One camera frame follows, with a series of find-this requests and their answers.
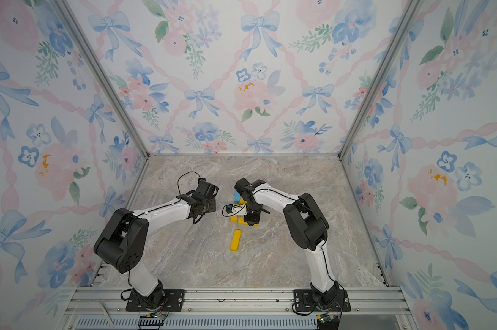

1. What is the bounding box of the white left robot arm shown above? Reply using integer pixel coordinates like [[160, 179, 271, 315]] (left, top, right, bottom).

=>
[[93, 178, 219, 310]]

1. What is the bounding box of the aluminium right corner post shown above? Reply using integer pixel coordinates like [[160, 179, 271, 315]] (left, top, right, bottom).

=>
[[339, 0, 422, 162]]

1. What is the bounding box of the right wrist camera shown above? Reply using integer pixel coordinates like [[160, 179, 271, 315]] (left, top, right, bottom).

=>
[[235, 177, 266, 203]]

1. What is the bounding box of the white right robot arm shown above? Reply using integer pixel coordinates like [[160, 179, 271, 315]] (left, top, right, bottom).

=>
[[239, 184, 347, 310]]

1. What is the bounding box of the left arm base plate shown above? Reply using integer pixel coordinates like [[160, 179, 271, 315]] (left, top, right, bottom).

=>
[[124, 289, 186, 312]]

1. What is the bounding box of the aluminium left corner post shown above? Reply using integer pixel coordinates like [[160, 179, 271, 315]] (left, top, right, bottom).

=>
[[50, 0, 150, 159]]

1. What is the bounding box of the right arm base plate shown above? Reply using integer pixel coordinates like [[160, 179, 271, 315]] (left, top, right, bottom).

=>
[[293, 289, 352, 314]]

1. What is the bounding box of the aluminium corner post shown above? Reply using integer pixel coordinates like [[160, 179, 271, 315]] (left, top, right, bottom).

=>
[[50, 0, 150, 159], [339, 0, 422, 162]]

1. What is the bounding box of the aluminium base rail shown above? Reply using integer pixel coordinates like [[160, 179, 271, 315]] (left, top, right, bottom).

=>
[[58, 287, 417, 329]]

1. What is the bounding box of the light blue block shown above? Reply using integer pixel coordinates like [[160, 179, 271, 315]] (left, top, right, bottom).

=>
[[234, 191, 241, 203]]

